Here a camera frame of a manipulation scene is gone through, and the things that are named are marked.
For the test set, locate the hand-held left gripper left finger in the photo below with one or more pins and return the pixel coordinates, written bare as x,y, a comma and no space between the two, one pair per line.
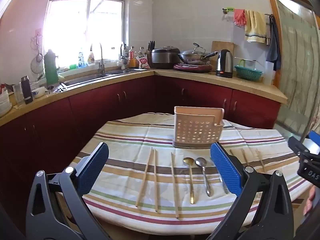
95,167

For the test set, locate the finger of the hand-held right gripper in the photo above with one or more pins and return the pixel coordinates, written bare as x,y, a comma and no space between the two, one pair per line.
314,136
296,146

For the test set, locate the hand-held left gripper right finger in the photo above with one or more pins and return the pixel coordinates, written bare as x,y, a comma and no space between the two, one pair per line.
226,170

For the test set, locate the beige perforated utensil holder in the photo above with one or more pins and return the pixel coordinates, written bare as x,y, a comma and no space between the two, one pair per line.
197,132

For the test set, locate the person's right hand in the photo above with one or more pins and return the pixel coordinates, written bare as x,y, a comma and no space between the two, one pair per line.
310,201

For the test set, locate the steel cutlery piece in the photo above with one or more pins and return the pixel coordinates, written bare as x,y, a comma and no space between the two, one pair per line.
224,186

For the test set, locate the silver metal spoon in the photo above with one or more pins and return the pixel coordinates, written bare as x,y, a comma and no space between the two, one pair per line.
200,162

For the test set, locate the striped tablecloth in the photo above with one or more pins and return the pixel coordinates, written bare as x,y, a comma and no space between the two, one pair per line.
125,155

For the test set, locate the gold metal spoon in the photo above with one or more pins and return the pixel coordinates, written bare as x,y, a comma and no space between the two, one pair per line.
188,161

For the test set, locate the red kitchen cabinets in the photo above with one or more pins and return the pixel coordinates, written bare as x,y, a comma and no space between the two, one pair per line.
100,110

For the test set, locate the beige kitchen countertop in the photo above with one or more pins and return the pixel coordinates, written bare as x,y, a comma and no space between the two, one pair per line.
250,85

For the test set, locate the white plastic jug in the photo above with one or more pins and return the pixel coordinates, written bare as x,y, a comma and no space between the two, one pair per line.
268,73

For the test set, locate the wooden framed glass door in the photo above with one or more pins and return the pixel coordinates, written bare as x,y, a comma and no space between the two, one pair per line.
292,55

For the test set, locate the teal plastic basket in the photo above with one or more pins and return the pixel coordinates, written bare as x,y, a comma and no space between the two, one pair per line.
248,73

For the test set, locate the stainless steel sink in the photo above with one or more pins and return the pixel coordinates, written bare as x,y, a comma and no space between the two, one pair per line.
82,80

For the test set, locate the blue patterned bowl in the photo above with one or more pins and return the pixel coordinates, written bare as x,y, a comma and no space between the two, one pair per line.
38,93

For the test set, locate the dark blue apron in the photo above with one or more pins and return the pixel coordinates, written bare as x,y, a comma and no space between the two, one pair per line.
273,47

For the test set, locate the tall steel faucet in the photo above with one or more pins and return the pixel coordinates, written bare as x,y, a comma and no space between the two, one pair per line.
100,66

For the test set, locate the dark drinking bottle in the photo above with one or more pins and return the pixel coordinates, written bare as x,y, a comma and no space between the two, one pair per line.
27,91

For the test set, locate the green plastic cup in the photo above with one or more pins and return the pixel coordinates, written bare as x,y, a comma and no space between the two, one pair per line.
72,66

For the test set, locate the clear drinking glass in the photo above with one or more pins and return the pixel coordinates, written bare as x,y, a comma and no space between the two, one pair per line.
18,95

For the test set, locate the steel electric kettle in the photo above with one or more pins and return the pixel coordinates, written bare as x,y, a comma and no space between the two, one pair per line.
224,63

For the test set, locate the green thermos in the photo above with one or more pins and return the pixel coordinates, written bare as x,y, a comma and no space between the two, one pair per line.
51,70

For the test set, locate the red induction cooker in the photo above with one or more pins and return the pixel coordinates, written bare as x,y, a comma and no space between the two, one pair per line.
192,68

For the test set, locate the blue label bottle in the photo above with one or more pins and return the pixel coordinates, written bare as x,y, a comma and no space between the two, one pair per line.
81,60

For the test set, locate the stack of white plates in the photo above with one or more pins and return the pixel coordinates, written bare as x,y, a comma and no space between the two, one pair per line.
5,105

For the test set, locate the yellow label detergent bottle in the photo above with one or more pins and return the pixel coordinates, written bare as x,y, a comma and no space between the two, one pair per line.
91,57

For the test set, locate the small steel faucet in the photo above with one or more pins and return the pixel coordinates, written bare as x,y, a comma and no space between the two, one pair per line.
122,57

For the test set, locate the steel wok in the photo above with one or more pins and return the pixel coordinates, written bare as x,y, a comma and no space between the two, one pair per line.
192,60

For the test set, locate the red and white packet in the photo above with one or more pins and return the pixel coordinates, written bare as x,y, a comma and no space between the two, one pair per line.
143,62

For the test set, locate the wooden cutting board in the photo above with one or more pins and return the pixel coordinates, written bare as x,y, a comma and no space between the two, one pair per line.
216,48

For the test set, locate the knife block with knives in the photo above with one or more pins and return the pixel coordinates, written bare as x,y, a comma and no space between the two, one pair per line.
149,57

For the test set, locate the glass wok lid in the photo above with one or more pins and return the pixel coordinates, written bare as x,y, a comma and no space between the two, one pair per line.
193,51

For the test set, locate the yellow towel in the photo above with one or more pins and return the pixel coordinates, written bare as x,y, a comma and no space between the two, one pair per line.
255,27

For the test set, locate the dark rice cooker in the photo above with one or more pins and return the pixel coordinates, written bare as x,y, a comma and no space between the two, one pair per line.
163,58

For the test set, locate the pink rubber gloves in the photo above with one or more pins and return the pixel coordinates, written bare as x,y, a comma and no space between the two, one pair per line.
240,17

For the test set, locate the kitchen window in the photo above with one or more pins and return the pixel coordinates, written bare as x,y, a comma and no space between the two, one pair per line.
105,25

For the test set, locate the wall towel rack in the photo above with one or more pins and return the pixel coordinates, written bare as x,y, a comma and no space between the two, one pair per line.
268,15

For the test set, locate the green wall hook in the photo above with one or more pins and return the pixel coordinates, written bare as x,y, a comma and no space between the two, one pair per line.
229,10

